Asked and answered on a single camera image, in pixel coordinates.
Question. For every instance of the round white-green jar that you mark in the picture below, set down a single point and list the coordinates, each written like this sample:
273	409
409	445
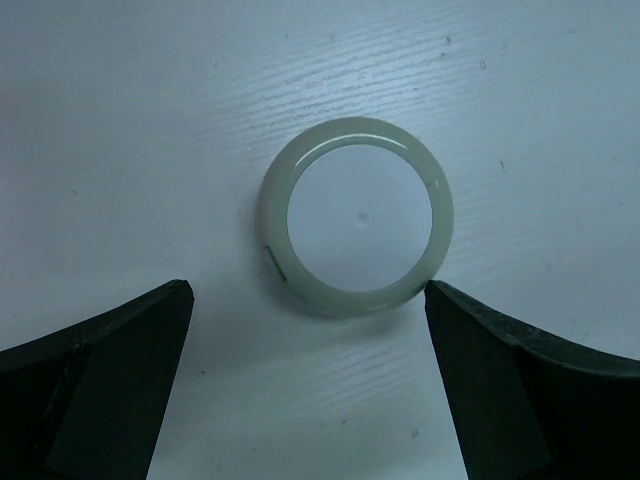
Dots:
355	215

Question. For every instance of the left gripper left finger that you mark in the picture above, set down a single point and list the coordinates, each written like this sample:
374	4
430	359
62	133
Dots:
88	401

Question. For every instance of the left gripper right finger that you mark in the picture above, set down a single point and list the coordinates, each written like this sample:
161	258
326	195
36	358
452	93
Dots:
527	404

